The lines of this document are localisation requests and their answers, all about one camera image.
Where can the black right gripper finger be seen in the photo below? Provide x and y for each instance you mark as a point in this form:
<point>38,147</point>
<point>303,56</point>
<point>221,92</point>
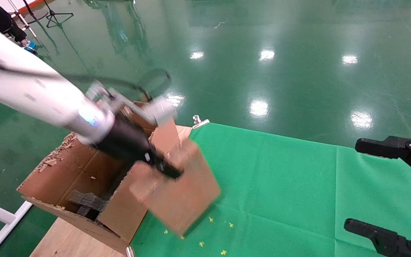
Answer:
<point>380,147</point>
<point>384,239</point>

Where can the black round-base stand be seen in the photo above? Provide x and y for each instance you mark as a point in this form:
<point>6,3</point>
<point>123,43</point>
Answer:
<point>39,14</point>

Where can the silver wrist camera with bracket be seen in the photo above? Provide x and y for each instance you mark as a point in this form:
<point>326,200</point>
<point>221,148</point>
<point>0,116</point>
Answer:
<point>159,109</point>

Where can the blue shoe cover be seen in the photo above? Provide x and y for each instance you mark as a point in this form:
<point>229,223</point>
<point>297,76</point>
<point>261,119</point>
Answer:
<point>31,47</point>

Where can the black tripod stand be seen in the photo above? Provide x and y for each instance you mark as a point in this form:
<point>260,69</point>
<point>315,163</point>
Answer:
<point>54,15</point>

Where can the large open cardboard carton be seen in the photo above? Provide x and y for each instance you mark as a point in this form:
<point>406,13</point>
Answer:
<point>80,167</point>

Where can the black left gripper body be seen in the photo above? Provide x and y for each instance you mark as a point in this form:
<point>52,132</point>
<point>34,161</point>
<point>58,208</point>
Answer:
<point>127,142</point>

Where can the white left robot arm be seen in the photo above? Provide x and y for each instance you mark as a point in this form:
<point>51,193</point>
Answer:
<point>30,89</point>

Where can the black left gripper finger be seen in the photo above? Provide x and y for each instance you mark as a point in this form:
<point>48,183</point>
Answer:
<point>166,169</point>

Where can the small brown cardboard box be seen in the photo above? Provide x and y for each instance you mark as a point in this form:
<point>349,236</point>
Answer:
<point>184,192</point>

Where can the black foam block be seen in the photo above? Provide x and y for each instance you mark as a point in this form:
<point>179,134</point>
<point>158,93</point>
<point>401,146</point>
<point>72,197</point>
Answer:
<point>87,201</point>

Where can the silver stand legs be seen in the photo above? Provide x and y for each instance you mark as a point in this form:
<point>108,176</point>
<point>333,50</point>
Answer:
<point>23,19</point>

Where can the green cloth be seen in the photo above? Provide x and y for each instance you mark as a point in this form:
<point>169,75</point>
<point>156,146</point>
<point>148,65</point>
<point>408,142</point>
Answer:
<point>280,185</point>

